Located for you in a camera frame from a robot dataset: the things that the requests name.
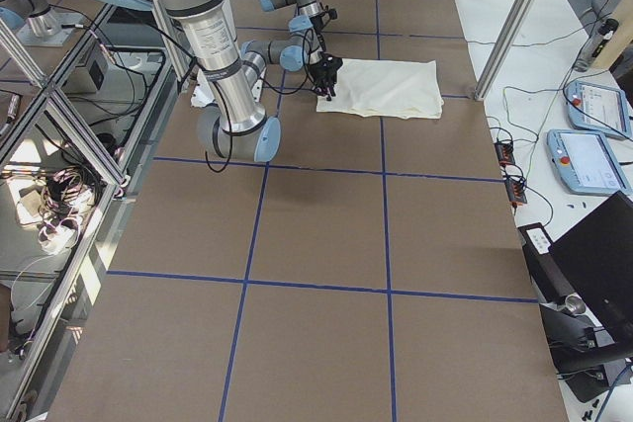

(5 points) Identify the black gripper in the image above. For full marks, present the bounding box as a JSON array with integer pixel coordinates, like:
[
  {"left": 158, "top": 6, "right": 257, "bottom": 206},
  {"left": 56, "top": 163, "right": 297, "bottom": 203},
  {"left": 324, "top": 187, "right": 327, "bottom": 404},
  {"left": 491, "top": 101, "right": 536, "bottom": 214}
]
[
  {"left": 312, "top": 53, "right": 343, "bottom": 101},
  {"left": 312, "top": 14, "right": 329, "bottom": 46}
]

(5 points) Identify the cream long-sleeve cat shirt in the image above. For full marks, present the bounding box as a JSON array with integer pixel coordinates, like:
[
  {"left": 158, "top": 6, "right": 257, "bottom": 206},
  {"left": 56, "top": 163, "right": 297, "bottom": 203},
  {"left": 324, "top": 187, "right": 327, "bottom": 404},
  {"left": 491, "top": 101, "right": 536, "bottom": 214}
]
[{"left": 316, "top": 58, "right": 444, "bottom": 120}]

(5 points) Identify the orange relay box far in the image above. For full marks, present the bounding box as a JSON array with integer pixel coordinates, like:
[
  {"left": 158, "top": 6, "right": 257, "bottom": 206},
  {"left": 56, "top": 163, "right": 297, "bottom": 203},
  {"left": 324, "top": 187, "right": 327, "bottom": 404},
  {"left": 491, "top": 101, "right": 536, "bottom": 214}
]
[{"left": 494, "top": 140, "right": 516, "bottom": 167}]

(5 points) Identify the orange relay box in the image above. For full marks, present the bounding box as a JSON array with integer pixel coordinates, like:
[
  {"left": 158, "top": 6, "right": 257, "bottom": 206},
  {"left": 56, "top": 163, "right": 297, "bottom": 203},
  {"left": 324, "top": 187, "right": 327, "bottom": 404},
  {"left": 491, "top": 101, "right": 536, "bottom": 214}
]
[
  {"left": 504, "top": 176, "right": 527, "bottom": 208},
  {"left": 494, "top": 140, "right": 516, "bottom": 167}
]

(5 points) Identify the orange relay box near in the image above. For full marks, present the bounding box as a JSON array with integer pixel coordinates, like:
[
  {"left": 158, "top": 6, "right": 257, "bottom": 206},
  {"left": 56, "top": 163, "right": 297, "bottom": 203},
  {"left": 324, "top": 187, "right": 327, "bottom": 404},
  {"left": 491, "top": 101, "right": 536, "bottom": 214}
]
[{"left": 504, "top": 176, "right": 527, "bottom": 208}]

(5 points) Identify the grey electronics box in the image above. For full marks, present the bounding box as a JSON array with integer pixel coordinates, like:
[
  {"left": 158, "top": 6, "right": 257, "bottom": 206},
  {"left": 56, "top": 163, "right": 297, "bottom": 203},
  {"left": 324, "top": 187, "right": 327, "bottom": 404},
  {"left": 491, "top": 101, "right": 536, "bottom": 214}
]
[{"left": 65, "top": 46, "right": 108, "bottom": 93}]

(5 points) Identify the near blue teach pendant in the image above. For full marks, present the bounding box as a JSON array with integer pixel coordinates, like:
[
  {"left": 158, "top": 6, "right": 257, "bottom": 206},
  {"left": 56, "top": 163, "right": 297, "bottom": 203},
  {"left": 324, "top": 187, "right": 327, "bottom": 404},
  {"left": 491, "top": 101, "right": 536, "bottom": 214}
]
[{"left": 546, "top": 129, "right": 632, "bottom": 196}]

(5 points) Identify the blue teach pendant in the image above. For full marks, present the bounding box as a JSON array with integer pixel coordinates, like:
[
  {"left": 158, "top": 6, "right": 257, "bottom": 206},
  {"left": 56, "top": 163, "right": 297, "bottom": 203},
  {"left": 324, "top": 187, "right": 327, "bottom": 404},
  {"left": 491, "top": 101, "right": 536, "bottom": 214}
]
[
  {"left": 564, "top": 80, "right": 632, "bottom": 139},
  {"left": 546, "top": 129, "right": 632, "bottom": 196}
]

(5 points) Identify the far blue teach pendant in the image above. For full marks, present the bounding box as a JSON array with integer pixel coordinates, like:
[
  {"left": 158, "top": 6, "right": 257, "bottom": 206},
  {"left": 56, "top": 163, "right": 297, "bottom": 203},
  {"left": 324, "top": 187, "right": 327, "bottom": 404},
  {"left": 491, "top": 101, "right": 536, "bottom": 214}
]
[{"left": 564, "top": 80, "right": 632, "bottom": 139}]

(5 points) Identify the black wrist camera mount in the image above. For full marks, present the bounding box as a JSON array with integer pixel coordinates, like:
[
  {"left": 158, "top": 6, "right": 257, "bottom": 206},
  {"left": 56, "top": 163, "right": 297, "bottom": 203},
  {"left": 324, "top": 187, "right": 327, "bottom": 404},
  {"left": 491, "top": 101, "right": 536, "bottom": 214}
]
[{"left": 321, "top": 5, "right": 338, "bottom": 23}]

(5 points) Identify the aluminium frame post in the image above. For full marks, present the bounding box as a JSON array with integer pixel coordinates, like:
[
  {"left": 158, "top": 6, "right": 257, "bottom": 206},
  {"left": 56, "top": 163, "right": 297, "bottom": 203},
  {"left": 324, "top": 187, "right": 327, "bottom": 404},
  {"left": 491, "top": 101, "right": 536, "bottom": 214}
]
[{"left": 473, "top": 0, "right": 535, "bottom": 101}]

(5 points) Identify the aluminium frame rail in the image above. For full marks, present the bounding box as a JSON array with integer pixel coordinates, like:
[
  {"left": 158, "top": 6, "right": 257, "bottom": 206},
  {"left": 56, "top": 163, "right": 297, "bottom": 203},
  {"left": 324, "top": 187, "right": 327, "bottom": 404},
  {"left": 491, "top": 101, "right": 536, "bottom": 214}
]
[{"left": 1, "top": 5, "right": 189, "bottom": 421}]

